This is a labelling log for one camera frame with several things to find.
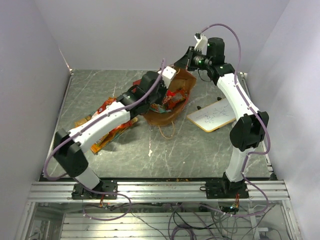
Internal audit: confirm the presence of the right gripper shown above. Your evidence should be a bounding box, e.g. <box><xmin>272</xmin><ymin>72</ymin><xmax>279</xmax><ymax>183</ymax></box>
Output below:
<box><xmin>174</xmin><ymin>46</ymin><xmax>212</xmax><ymax>72</ymax></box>

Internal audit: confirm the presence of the red paper bag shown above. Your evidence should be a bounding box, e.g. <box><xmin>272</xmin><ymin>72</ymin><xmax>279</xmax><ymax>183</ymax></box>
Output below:
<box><xmin>143</xmin><ymin>66</ymin><xmax>197</xmax><ymax>140</ymax></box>

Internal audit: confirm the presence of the red doritos bag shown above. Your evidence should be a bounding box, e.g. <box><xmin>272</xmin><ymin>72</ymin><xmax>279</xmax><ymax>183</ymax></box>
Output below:
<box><xmin>96</xmin><ymin>97</ymin><xmax>116</xmax><ymax>115</ymax></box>

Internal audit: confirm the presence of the orange honey dijon chip bag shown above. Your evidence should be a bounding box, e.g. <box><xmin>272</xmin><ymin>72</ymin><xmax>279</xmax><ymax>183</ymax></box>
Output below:
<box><xmin>74</xmin><ymin>117</ymin><xmax>139</xmax><ymax>154</ymax></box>

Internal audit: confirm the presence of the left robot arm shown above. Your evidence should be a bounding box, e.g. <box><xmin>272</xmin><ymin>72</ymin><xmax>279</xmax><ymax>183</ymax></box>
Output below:
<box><xmin>50</xmin><ymin>67</ymin><xmax>176</xmax><ymax>199</ymax></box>

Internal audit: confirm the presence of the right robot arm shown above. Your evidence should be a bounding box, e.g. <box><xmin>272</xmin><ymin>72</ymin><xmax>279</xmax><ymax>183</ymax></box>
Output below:
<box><xmin>174</xmin><ymin>33</ymin><xmax>269</xmax><ymax>198</ymax></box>

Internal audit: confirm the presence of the teal snack packet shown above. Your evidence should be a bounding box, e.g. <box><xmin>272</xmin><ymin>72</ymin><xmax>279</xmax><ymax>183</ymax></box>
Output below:
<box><xmin>150</xmin><ymin>103</ymin><xmax>171</xmax><ymax>114</ymax></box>

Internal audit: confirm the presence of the small whiteboard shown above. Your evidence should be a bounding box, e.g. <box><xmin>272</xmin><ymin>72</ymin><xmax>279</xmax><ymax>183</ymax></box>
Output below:
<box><xmin>187</xmin><ymin>98</ymin><xmax>236</xmax><ymax>133</ymax></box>

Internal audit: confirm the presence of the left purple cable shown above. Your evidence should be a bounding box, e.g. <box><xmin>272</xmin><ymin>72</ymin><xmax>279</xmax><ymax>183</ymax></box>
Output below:
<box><xmin>42</xmin><ymin>58</ymin><xmax>168</xmax><ymax>182</ymax></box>

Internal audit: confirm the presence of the purple cable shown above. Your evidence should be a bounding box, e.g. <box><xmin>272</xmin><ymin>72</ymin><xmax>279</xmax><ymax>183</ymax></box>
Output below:
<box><xmin>42</xmin><ymin>58</ymin><xmax>168</xmax><ymax>182</ymax></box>
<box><xmin>199</xmin><ymin>23</ymin><xmax>272</xmax><ymax>218</ymax></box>

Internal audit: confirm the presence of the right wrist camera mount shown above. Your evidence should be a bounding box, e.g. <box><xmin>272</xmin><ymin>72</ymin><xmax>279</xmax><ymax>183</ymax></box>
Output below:
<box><xmin>194</xmin><ymin>33</ymin><xmax>208</xmax><ymax>51</ymax></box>

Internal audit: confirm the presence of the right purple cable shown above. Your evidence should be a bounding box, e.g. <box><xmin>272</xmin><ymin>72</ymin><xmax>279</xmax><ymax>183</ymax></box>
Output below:
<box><xmin>199</xmin><ymin>23</ymin><xmax>272</xmax><ymax>218</ymax></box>

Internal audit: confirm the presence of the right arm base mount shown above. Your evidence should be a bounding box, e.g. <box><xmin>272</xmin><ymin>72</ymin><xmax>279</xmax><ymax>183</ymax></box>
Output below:
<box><xmin>199</xmin><ymin>178</ymin><xmax>249</xmax><ymax>199</ymax></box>

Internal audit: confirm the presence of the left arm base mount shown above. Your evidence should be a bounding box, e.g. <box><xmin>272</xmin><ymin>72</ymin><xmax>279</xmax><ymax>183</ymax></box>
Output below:
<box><xmin>71</xmin><ymin>179</ymin><xmax>118</xmax><ymax>200</ymax></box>

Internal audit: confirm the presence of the aluminium rail frame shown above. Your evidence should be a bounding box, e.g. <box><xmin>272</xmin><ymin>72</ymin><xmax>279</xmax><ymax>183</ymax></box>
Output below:
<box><xmin>22</xmin><ymin>180</ymin><xmax>303</xmax><ymax>240</ymax></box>

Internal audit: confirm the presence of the cable bundle under table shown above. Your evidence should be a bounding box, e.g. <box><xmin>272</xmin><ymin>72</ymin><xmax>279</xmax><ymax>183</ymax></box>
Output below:
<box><xmin>82</xmin><ymin>189</ymin><xmax>276</xmax><ymax>240</ymax></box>

